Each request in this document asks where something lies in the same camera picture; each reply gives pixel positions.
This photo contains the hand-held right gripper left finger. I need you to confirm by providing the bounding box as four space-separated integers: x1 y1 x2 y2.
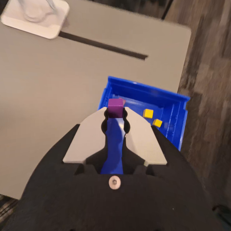
62 106 109 164

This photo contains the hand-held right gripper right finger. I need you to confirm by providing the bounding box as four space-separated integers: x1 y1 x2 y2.
123 106 168 165

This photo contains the purple wooden cube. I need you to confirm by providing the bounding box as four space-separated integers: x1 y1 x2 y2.
108 98 125 118

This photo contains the blue plastic bin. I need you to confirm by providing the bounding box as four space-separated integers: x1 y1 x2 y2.
97 76 191 174

